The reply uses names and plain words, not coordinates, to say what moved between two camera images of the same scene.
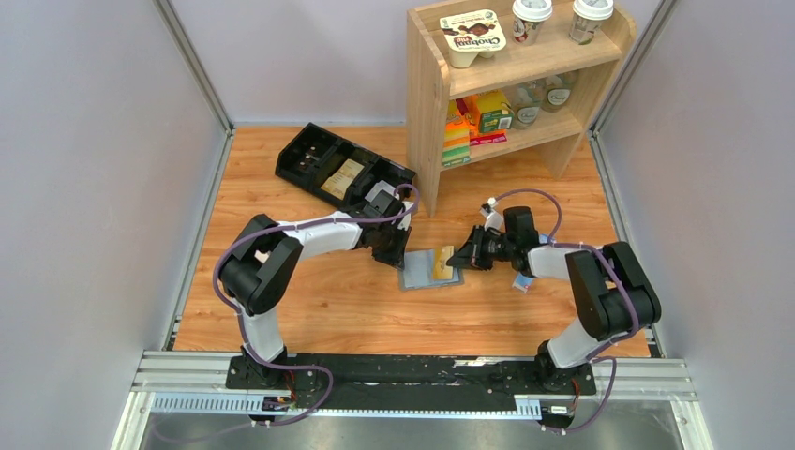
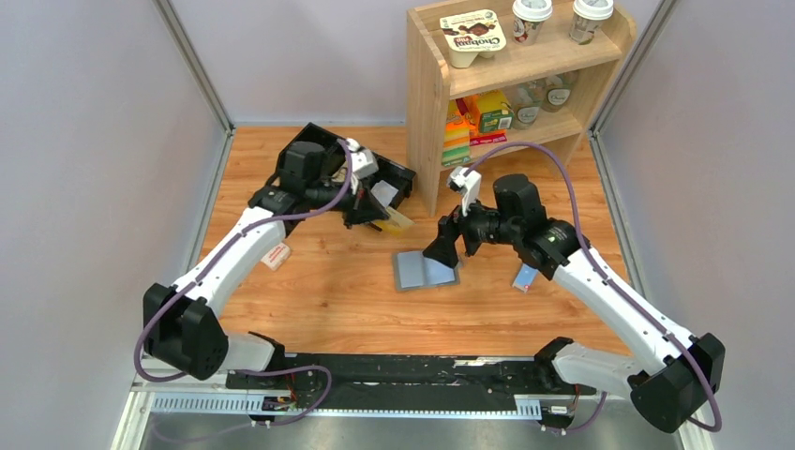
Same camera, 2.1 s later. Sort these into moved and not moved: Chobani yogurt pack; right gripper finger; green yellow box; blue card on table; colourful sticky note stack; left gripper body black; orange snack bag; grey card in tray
Moved: left gripper body black; right gripper finger
Not moved: blue card on table; grey card in tray; orange snack bag; green yellow box; colourful sticky note stack; Chobani yogurt pack
